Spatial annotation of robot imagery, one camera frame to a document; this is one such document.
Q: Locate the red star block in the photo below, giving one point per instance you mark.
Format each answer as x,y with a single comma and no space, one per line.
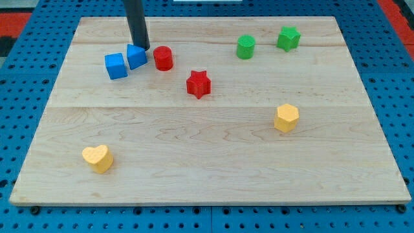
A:
198,84

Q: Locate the blue triangle block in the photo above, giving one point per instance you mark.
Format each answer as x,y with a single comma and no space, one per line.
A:
136,56

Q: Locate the green star block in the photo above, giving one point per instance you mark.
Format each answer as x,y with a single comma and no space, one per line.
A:
288,38

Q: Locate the wooden board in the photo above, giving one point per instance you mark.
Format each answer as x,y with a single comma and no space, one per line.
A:
172,149

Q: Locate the red cylinder block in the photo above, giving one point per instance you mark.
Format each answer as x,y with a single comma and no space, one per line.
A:
163,58

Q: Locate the yellow hexagon block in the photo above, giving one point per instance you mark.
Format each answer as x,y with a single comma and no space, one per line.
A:
286,117

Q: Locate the green cylinder block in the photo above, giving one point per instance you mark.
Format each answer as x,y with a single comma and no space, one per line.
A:
245,47

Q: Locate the blue cube block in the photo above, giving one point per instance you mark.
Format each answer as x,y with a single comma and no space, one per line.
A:
115,66

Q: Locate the yellow heart block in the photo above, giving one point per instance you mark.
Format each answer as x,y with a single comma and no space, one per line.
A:
99,158

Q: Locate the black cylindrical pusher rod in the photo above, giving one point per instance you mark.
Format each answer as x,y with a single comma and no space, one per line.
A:
134,11

